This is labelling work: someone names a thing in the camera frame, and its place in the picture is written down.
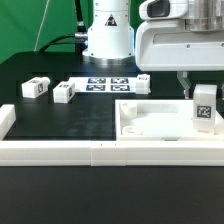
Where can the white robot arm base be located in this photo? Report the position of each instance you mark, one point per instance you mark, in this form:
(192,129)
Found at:
(110,36)

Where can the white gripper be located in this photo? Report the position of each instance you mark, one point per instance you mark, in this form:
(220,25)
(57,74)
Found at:
(181,35)

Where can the white square tabletop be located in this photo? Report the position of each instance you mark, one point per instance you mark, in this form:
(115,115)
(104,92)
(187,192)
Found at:
(161,120)

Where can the white U-shaped obstacle fence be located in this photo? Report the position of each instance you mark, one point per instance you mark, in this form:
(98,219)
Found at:
(103,153)

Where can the white AprilTag marker sheet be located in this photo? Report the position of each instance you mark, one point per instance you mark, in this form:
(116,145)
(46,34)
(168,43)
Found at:
(104,84)

